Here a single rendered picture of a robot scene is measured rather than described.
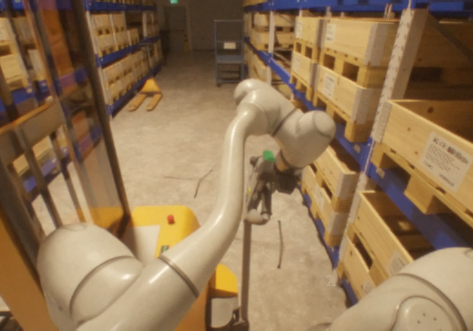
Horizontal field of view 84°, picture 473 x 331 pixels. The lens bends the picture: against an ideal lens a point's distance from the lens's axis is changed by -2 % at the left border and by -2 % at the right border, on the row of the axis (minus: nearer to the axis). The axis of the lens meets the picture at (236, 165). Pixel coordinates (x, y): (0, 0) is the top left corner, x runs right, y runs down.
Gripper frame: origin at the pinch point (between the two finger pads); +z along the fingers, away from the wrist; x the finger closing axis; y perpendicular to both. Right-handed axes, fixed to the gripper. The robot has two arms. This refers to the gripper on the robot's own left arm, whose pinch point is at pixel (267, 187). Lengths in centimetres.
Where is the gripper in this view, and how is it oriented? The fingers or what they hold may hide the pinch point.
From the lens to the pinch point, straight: 98.2
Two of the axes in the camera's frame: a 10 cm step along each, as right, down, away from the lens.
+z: -2.7, 4.9, 8.3
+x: -9.6, -2.2, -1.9
